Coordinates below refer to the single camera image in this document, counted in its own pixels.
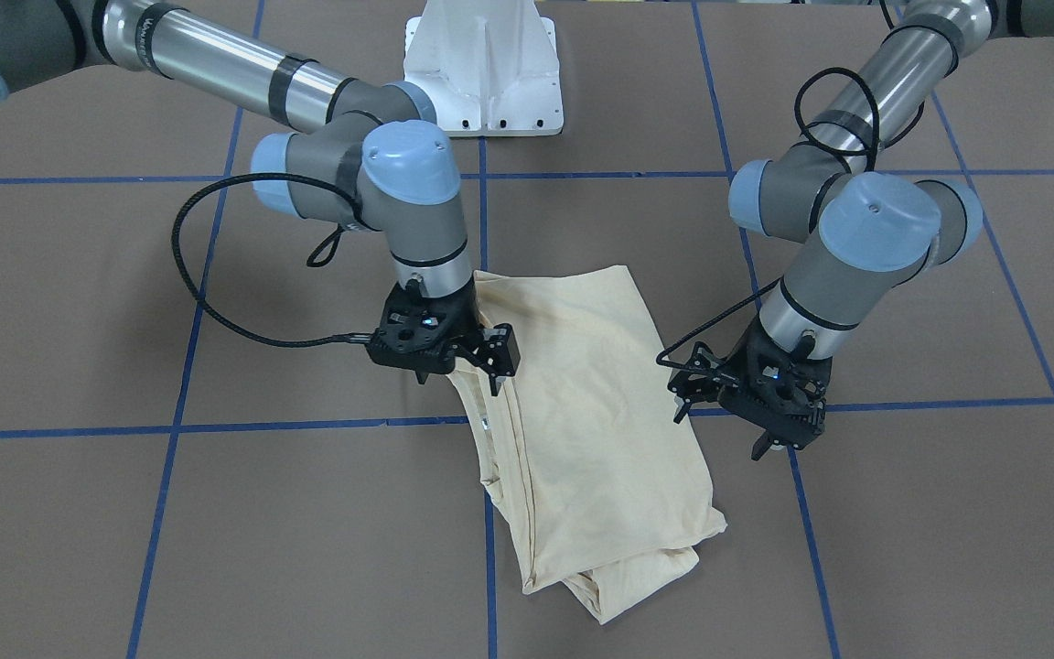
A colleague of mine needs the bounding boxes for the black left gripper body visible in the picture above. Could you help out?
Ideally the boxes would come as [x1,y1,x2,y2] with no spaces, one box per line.
[719,319,833,450]

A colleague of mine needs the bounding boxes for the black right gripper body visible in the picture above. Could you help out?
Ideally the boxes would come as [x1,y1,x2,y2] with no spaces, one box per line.
[368,280,482,384]

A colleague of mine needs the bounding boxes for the cream long-sleeve printed shirt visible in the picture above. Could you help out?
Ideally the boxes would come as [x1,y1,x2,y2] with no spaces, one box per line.
[450,265,727,624]

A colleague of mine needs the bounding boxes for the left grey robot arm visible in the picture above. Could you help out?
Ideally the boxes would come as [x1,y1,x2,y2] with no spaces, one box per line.
[719,1,1054,459]

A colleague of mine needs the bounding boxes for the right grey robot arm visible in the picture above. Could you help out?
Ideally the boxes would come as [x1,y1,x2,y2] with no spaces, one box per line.
[0,1,519,394]

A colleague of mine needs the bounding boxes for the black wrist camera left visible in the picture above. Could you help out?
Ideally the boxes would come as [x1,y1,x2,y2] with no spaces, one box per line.
[668,341,737,423]

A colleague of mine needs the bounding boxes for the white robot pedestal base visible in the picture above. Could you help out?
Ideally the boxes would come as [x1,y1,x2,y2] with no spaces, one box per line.
[404,1,565,138]

